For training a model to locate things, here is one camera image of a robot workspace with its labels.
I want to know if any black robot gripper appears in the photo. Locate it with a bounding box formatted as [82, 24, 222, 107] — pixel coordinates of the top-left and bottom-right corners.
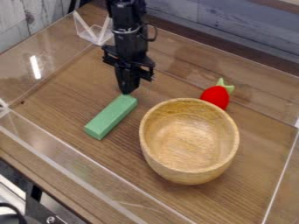
[102, 27, 157, 95]

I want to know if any green rectangular block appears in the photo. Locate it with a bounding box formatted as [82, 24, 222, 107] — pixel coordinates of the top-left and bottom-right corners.
[84, 94, 138, 140]

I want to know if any brown wooden bowl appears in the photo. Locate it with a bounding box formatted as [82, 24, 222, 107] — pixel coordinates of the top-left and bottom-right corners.
[139, 98, 239, 186]

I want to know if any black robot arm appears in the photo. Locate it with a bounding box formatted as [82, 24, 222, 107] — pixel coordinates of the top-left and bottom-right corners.
[102, 0, 158, 95]

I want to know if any red toy strawberry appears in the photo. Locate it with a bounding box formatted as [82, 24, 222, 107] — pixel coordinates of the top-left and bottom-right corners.
[201, 78, 235, 110]

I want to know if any black clamp under table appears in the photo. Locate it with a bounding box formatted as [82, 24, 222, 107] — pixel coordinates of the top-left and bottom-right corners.
[0, 182, 68, 224]

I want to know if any clear acrylic corner bracket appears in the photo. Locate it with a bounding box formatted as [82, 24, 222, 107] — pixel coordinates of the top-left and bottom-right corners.
[72, 11, 114, 46]

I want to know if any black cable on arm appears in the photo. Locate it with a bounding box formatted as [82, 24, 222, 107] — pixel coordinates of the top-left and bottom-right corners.
[139, 22, 159, 43]

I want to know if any clear acrylic front wall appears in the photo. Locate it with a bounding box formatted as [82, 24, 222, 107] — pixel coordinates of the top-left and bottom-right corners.
[0, 99, 195, 224]

